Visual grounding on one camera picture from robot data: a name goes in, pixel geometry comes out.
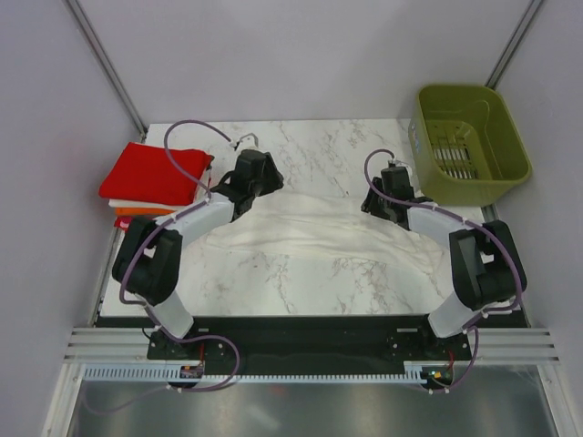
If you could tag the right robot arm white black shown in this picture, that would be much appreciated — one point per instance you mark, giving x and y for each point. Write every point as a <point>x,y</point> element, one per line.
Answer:
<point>486,271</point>

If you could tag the right aluminium frame post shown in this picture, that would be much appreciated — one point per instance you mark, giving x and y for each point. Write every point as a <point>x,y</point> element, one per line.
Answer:
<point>518,36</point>

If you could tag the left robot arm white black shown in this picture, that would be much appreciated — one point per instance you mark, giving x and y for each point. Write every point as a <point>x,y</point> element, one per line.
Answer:
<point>148,261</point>

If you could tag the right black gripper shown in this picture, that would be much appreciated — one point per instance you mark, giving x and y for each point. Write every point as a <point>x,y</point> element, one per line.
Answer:
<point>369,204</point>

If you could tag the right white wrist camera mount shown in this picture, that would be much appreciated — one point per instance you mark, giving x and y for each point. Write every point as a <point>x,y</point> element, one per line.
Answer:
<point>393,162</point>

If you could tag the white slotted cable duct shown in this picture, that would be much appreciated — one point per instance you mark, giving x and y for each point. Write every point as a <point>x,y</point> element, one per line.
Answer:
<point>175,373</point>

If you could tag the olive green plastic basket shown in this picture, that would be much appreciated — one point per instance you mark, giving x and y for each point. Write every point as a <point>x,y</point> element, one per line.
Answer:
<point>466,148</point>

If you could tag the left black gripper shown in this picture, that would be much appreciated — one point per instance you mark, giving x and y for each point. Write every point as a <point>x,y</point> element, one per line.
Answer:
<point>274,179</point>

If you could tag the aluminium frame post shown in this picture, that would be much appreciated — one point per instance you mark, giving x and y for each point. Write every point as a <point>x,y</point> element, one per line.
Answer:
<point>518,36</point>
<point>99,52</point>

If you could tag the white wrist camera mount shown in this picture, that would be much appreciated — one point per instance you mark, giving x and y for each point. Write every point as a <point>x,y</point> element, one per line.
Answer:
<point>248,141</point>
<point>393,162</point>

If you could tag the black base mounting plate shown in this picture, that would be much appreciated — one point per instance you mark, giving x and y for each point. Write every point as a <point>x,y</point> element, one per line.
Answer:
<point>310,344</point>

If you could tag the red folded t shirt top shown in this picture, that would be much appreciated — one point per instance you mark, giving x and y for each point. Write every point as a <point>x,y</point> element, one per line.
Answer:
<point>146,173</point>

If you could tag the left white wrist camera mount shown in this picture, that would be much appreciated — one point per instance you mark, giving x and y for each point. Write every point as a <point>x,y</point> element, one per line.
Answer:
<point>248,141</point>

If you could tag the aluminium rail base frame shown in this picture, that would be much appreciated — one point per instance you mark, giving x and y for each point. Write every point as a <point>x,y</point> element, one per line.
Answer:
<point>502,340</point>

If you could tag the pink red folded shirts bottom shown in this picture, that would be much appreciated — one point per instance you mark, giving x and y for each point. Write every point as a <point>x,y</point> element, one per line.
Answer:
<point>122,223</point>

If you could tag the white t shirt robot print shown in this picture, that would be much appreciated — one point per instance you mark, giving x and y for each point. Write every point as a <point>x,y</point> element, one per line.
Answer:
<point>313,227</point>

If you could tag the orange folded t shirt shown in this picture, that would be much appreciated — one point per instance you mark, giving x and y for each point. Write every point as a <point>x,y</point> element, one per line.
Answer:
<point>131,212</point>

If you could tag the left aluminium frame post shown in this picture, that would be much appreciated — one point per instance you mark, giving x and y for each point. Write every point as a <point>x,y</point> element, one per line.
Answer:
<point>99,52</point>

